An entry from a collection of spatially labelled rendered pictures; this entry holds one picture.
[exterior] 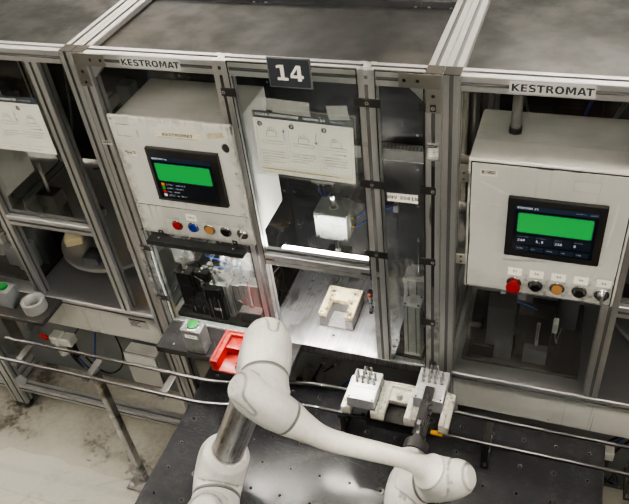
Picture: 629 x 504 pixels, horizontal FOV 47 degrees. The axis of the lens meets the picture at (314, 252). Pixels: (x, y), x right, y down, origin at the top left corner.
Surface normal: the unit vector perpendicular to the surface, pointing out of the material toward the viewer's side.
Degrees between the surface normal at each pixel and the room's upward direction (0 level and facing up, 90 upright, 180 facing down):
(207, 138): 90
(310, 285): 0
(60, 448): 0
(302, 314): 0
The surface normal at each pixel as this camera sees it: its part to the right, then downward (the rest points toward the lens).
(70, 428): -0.11, -0.75
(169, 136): -0.32, 0.65
